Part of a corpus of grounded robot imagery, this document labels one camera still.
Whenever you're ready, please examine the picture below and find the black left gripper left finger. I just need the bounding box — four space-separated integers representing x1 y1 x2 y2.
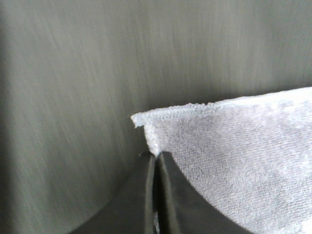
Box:
71 152 156 234

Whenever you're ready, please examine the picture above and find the grey microfibre towel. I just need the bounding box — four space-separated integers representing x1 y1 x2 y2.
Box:
131 87 312 234

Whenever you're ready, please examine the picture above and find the black felt table mat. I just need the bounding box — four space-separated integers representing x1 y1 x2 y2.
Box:
0 0 312 234

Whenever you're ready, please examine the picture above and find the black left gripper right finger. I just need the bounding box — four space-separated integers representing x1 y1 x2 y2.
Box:
156 152 250 234

